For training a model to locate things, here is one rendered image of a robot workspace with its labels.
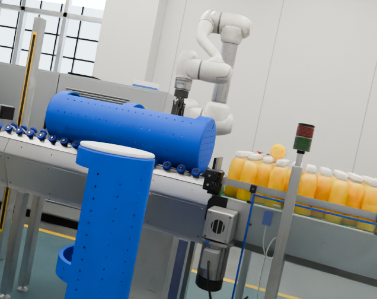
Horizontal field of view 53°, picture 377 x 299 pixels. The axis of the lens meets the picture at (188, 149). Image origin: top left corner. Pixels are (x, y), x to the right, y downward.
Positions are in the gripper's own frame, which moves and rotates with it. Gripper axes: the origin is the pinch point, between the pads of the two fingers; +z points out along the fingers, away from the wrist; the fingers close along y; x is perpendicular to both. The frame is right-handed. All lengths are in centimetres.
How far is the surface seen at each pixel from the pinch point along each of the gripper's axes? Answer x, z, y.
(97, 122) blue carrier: -34.4, 4.5, 19.5
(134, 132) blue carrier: -13.2, 5.8, 19.5
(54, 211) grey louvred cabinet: -149, 100, -121
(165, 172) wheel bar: 5.7, 22.0, 16.4
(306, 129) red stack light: 66, -8, 44
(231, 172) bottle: 38.1, 14.8, 20.9
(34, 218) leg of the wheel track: -76, 68, 0
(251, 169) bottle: 47, 11, 25
